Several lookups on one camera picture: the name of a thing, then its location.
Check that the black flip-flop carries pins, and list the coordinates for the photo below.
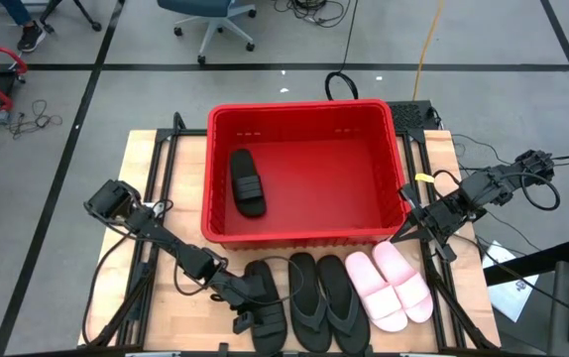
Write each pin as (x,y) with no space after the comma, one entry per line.
(309,342)
(334,277)

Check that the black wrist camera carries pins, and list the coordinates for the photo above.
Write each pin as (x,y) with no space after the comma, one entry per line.
(444,252)
(243,323)

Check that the pink slide sandal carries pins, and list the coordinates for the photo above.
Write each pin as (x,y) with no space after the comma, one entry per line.
(398,268)
(364,273)

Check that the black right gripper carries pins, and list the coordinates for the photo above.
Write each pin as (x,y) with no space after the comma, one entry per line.
(438,220)

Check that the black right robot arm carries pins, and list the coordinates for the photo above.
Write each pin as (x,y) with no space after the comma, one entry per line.
(488,188)

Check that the yellow tape tag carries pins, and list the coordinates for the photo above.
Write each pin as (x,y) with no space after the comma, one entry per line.
(424,177)

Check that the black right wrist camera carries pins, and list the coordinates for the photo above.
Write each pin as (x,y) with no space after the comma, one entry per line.
(444,252)

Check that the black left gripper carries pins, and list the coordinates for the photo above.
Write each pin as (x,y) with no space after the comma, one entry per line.
(237,290)

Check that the black perforated control box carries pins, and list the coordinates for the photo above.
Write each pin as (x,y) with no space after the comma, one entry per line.
(406,116)

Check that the black stand with casters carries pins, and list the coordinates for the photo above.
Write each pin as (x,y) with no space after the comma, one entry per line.
(96,26)

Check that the person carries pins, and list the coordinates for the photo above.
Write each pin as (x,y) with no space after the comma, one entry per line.
(31,38)

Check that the red plastic bin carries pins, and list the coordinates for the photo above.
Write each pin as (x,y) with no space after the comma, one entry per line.
(314,188)

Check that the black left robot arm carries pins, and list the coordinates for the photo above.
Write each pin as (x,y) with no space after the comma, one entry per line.
(165,238)

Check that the blue office chair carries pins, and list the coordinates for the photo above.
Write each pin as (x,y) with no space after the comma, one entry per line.
(195,6)

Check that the white paper sheet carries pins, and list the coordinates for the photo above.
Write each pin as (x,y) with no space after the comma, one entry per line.
(512,297)

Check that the black aluminium rig frame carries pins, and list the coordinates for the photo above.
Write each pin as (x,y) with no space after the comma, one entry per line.
(181,132)

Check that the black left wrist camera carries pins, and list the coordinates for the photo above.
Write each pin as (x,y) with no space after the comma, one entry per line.
(243,323)

